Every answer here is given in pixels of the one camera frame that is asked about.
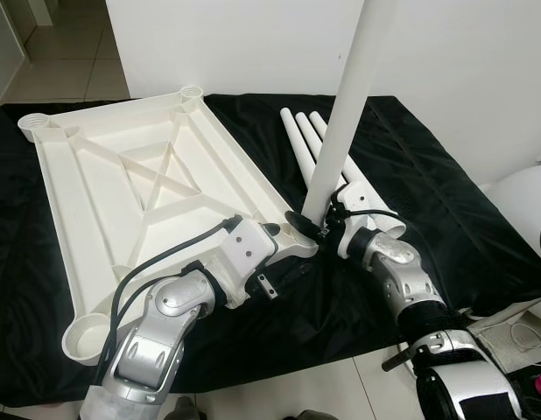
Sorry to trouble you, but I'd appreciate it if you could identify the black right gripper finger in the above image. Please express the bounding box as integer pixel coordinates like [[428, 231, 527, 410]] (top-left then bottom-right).
[[286, 210, 328, 242]]

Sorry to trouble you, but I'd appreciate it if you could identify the white plastic table leg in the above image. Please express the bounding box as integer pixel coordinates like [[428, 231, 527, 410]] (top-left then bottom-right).
[[301, 0, 396, 224], [311, 110, 408, 239], [278, 107, 324, 186], [296, 109, 334, 158]]

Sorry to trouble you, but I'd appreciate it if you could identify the white plastic table top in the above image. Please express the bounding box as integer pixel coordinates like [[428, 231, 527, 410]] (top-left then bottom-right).
[[17, 84, 322, 366]]

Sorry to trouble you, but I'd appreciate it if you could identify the black fabric table cover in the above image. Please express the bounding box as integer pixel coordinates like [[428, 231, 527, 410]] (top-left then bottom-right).
[[0, 92, 541, 408]]

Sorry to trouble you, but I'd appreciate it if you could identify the grey robot right foot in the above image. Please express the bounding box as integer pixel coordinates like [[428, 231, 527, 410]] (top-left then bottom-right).
[[291, 409, 343, 420]]

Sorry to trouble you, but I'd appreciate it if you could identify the grey robot foot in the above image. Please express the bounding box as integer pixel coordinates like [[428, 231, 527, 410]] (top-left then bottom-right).
[[165, 395, 203, 420], [291, 409, 343, 420]]

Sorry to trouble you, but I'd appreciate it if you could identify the black metal table leg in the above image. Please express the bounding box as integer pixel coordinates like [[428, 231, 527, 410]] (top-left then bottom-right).
[[382, 346, 411, 374]]

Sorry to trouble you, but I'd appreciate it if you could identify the grey robot left foot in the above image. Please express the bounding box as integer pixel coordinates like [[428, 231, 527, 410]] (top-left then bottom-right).
[[165, 395, 203, 420]]

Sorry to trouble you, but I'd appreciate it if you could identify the white round fan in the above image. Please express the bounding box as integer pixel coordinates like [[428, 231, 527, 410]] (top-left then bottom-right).
[[463, 164, 541, 364]]

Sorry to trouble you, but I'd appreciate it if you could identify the black flat bar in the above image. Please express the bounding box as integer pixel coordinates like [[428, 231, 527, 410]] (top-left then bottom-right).
[[505, 363, 541, 386]]

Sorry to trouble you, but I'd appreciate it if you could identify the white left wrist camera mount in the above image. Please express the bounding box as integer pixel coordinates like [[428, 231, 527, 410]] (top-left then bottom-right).
[[216, 217, 280, 309]]

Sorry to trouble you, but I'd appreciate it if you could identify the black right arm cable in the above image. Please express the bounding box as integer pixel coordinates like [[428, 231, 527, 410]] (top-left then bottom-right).
[[330, 203, 468, 333]]

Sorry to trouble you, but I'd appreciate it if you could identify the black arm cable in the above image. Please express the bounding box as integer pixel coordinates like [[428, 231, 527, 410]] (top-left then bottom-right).
[[94, 214, 245, 386], [330, 203, 468, 333]]

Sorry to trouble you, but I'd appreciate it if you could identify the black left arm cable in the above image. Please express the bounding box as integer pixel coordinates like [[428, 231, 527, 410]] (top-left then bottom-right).
[[94, 214, 245, 386]]

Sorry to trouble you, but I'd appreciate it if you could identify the white power cable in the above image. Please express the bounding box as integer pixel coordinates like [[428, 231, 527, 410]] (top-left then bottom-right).
[[494, 319, 541, 351]]

